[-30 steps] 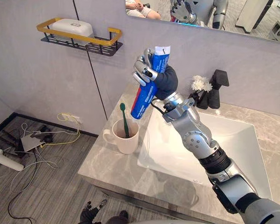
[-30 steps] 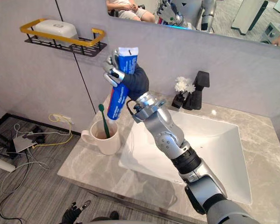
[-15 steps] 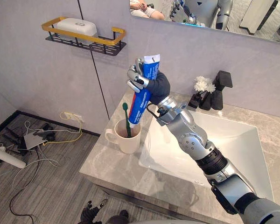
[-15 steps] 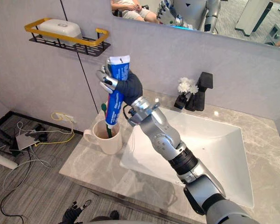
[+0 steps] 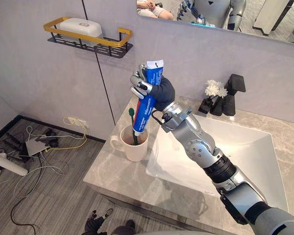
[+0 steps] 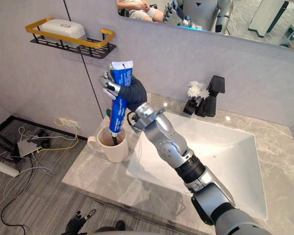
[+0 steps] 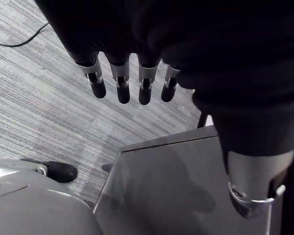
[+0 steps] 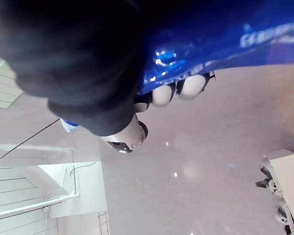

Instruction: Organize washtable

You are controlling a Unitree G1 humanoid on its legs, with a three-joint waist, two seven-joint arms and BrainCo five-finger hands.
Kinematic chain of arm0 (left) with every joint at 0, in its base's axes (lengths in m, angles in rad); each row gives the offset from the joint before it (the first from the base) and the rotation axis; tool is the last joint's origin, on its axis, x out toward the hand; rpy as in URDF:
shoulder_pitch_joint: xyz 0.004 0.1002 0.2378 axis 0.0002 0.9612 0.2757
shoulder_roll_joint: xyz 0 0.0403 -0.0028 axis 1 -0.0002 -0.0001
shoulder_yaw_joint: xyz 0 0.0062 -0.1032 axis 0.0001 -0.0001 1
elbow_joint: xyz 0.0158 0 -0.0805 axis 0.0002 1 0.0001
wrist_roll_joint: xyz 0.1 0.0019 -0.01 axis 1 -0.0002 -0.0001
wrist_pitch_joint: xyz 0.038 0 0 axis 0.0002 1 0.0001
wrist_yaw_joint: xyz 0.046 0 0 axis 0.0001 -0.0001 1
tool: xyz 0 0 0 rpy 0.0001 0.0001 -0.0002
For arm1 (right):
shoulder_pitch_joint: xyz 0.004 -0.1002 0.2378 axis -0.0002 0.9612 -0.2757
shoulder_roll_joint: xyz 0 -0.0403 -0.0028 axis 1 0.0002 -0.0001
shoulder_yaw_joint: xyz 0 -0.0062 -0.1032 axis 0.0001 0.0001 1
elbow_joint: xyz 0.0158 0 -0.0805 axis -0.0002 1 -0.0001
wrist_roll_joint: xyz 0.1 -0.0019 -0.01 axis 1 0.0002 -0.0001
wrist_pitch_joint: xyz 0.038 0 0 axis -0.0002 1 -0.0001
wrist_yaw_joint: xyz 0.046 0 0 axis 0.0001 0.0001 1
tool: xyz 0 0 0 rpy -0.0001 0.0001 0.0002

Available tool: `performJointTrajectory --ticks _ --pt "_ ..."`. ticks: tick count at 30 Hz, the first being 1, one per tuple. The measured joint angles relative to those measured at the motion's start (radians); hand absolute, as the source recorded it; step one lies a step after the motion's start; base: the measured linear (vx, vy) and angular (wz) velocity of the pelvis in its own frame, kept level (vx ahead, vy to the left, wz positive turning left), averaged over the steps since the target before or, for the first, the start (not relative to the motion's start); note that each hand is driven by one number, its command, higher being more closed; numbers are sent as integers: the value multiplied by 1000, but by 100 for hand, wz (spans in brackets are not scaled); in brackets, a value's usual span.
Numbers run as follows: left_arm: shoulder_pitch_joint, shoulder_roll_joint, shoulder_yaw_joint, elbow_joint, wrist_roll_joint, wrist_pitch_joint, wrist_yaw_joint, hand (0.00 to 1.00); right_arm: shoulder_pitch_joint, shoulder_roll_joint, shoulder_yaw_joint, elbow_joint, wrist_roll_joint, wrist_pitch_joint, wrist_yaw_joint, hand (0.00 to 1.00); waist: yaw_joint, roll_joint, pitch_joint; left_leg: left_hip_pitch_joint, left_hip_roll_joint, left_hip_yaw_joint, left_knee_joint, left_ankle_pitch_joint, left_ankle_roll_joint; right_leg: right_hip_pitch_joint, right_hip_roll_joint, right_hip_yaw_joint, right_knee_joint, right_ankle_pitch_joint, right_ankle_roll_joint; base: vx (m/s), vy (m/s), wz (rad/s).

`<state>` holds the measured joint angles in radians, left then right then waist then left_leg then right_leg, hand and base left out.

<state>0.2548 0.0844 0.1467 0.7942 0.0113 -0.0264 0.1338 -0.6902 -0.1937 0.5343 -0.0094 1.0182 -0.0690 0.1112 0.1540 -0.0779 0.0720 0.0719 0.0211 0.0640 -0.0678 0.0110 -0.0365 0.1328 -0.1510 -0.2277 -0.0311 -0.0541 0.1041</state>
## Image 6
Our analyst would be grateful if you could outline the white cable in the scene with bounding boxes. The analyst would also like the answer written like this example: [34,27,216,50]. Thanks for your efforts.
[0,126,55,196]

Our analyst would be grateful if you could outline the black wall shelf gold rail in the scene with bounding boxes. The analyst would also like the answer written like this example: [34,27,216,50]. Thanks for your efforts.
[25,18,118,60]

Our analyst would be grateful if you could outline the green toothbrush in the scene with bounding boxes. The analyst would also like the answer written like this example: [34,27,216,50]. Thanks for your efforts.
[105,108,120,145]

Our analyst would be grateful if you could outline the yellow cable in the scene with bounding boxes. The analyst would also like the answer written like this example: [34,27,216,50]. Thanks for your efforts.
[54,117,79,150]

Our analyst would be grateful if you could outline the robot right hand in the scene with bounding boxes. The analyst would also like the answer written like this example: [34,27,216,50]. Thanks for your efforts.
[99,63,148,112]

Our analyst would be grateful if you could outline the black floor cable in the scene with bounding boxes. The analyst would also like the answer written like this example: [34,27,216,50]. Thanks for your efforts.
[0,166,37,228]

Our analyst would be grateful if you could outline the white plastic box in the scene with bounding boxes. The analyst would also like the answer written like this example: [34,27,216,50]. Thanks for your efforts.
[40,19,87,48]

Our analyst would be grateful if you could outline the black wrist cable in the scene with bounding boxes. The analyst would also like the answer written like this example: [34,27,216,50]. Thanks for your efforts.
[125,111,141,133]

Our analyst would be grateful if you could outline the blue toothpaste tube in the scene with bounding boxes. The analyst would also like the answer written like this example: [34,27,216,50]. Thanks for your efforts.
[109,60,134,137]

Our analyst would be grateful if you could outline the wall mirror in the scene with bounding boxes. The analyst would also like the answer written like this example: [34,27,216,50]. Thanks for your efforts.
[116,0,294,52]

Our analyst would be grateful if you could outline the white wall outlet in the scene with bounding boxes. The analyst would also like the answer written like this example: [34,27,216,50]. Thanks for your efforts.
[58,118,81,130]

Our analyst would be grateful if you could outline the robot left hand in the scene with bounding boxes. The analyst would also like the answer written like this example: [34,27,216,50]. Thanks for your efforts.
[65,209,98,235]

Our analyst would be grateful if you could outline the white sink basin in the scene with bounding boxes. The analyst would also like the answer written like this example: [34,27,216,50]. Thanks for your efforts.
[125,111,269,221]

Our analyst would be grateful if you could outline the cream ceramic mug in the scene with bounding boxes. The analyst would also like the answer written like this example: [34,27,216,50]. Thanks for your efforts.
[87,127,129,164]

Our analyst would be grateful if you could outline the black power adapter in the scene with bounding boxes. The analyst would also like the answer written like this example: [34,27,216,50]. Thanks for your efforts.
[35,129,51,148]

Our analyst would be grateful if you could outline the white flowers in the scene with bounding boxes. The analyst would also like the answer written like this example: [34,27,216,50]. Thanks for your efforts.
[187,80,210,101]

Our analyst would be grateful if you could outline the white power strip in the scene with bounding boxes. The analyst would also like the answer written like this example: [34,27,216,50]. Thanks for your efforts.
[0,153,20,177]

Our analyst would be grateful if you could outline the person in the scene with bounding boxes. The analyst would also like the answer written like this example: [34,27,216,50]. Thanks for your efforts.
[116,0,166,23]

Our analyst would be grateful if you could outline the black faucet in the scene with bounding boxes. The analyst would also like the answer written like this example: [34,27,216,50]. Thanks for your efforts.
[195,75,226,118]

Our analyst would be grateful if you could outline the small black vase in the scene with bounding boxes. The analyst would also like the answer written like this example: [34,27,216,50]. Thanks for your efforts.
[183,97,198,116]

